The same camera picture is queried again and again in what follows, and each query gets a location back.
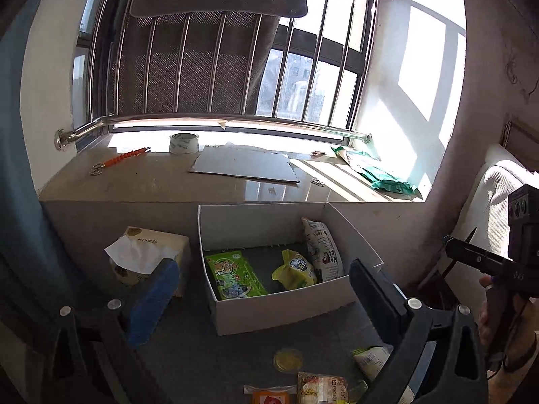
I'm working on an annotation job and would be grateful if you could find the dark mesh cloth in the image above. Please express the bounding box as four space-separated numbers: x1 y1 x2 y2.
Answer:
113 12 281 115

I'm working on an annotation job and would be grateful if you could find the white cardboard box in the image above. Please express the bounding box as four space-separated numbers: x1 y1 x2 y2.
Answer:
197 202 385 337

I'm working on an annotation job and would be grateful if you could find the white green snack packet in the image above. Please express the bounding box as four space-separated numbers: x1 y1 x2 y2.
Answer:
352 345 417 404

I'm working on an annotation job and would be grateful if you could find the person's right forearm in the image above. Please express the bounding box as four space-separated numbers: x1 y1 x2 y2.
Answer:
486 328 539 404

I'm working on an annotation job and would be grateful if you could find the steel window guard rail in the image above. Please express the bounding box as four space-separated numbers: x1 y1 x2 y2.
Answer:
54 0 399 151

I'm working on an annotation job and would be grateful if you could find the flat cardboard sheet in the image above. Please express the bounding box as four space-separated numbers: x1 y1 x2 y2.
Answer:
188 145 300 184

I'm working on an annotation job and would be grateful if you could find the white tape roll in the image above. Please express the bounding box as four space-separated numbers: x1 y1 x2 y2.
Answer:
169 132 199 155

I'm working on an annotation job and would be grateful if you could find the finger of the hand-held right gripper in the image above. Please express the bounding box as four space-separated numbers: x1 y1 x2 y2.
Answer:
442 236 510 277

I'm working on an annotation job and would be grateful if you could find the tissue box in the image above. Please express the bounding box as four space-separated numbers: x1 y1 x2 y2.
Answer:
104 226 191 297

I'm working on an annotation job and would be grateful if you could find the blue curtain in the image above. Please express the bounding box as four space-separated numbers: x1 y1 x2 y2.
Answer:
0 0 108 308

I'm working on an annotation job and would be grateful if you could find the yellow snack packet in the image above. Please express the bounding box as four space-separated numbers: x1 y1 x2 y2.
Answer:
272 249 318 291

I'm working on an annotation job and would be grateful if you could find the round yellow snack cup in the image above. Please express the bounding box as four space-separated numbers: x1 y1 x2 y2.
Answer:
273 347 304 373

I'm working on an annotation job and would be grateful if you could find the orange ribbed tool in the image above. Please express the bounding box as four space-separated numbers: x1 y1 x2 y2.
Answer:
103 146 151 167

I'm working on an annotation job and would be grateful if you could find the orange snack packet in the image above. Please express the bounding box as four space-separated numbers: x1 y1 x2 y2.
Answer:
243 384 296 404

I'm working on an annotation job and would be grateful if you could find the white black-print snack bag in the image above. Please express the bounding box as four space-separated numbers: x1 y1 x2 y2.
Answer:
301 217 344 283

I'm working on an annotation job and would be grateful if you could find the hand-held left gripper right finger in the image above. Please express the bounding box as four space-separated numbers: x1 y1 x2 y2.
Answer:
349 259 488 404

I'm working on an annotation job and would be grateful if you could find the white cushion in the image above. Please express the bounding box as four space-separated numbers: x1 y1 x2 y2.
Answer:
438 143 539 295

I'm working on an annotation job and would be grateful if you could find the wooden frame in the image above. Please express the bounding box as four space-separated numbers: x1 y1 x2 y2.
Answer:
500 114 539 173

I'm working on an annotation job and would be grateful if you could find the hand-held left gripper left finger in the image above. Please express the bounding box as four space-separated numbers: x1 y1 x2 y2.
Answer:
40 258 182 404

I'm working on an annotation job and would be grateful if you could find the pale green envelope bag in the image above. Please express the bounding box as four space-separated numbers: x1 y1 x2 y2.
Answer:
331 145 382 175

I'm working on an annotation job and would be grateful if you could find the green plastic packet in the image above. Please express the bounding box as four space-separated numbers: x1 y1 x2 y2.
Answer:
362 164 423 201

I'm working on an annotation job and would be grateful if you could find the clear bread snack packet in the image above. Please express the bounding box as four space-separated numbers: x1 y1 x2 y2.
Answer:
297 371 350 404

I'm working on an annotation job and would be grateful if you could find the person's right hand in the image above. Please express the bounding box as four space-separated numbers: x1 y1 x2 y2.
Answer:
477 275 508 356

